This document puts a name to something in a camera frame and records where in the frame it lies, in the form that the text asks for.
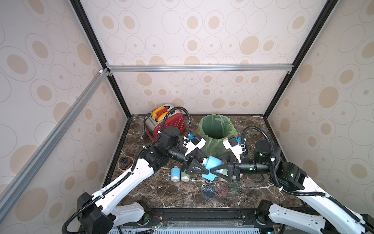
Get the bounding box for clear green shavings tray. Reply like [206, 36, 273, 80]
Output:
[229, 181, 242, 193]

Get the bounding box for clear pink shavings tray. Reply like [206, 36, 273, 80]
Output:
[215, 181, 229, 196]

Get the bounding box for sage green pencil sharpener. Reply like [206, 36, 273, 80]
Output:
[180, 172, 191, 182]

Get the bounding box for blue pencil sharpener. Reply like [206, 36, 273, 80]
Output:
[170, 166, 181, 182]
[201, 156, 223, 181]

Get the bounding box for clear blue shavings tray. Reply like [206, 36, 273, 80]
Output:
[203, 186, 216, 200]

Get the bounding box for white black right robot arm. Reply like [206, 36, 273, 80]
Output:
[210, 126, 374, 234]

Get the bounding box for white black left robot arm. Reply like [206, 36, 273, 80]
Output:
[61, 120, 209, 234]

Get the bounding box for blue pencil sharpener in row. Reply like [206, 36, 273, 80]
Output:
[170, 166, 181, 182]

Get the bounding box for green plastic bin liner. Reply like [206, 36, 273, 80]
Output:
[197, 114, 238, 157]

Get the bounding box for red plastic basket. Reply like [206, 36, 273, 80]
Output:
[143, 110, 187, 141]

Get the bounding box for red yellow toy items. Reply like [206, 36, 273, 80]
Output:
[151, 105, 170, 122]

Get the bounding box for brown tape roll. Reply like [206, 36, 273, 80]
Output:
[117, 156, 134, 172]

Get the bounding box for silver aluminium crossbar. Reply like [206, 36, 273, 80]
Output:
[109, 63, 294, 73]

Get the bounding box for silver aluminium side bar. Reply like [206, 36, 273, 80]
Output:
[1, 68, 109, 222]

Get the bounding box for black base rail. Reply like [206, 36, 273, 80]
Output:
[79, 200, 325, 234]

